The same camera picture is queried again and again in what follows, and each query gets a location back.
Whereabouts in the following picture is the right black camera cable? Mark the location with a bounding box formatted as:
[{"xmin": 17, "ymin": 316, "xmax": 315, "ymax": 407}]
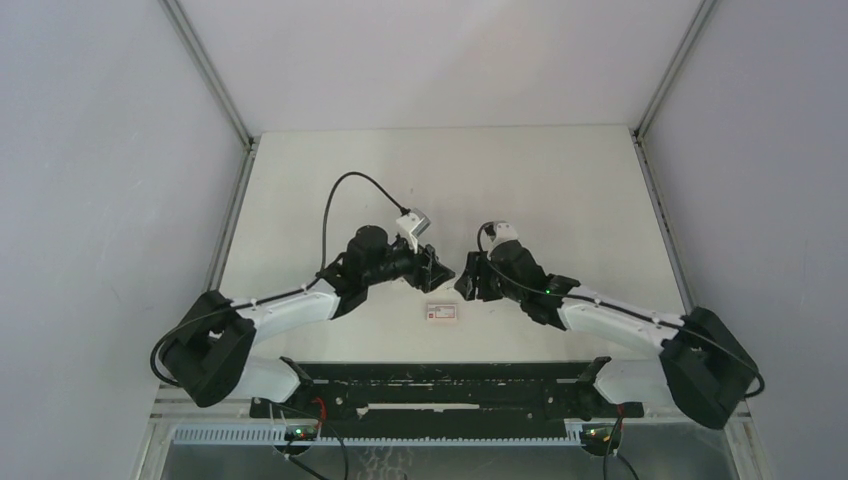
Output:
[{"xmin": 476, "ymin": 221, "xmax": 766, "ymax": 400}]

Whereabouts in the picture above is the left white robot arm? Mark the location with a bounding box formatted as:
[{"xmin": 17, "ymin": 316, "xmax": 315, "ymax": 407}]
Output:
[{"xmin": 150, "ymin": 225, "xmax": 455, "ymax": 417}]

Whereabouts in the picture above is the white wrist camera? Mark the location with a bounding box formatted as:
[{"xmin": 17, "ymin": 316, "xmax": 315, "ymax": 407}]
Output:
[
  {"xmin": 395, "ymin": 208, "xmax": 431, "ymax": 253},
  {"xmin": 484, "ymin": 221, "xmax": 519, "ymax": 250}
]

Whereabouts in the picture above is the left black camera cable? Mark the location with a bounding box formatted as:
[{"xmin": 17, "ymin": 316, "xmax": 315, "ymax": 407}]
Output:
[{"xmin": 149, "ymin": 171, "xmax": 411, "ymax": 389}]

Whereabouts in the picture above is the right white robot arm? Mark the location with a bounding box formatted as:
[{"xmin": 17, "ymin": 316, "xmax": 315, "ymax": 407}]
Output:
[{"xmin": 454, "ymin": 240, "xmax": 765, "ymax": 429}]

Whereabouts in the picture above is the red white staple box sleeve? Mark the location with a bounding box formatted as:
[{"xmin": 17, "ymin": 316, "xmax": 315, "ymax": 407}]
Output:
[{"xmin": 426, "ymin": 303, "xmax": 458, "ymax": 324}]

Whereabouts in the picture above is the white slotted cable duct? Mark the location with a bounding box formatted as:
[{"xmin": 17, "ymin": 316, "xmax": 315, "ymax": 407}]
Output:
[{"xmin": 171, "ymin": 424, "xmax": 586, "ymax": 447}]

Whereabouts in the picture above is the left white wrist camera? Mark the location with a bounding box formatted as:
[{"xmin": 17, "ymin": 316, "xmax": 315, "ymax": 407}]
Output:
[{"xmin": 395, "ymin": 208, "xmax": 431, "ymax": 253}]

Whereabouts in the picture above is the black camera cable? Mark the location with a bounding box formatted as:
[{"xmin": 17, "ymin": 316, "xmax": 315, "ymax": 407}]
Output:
[
  {"xmin": 149, "ymin": 171, "xmax": 411, "ymax": 389},
  {"xmin": 476, "ymin": 221, "xmax": 766, "ymax": 400}
]

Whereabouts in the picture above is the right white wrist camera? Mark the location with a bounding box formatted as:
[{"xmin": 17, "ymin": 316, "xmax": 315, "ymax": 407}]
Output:
[{"xmin": 484, "ymin": 221, "xmax": 519, "ymax": 250}]

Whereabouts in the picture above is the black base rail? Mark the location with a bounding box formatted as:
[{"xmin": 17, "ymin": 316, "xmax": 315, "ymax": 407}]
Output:
[{"xmin": 249, "ymin": 357, "xmax": 645, "ymax": 438}]

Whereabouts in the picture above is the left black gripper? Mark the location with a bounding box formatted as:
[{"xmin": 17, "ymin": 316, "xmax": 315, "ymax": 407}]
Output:
[{"xmin": 363, "ymin": 234, "xmax": 453, "ymax": 293}]

